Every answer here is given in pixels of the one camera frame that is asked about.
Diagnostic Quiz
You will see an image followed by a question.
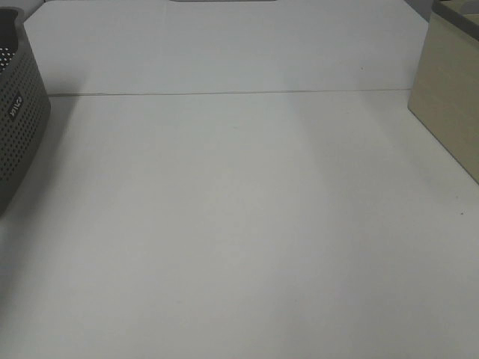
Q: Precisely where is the grey perforated plastic basket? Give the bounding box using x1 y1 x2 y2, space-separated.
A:
1 7 51 212

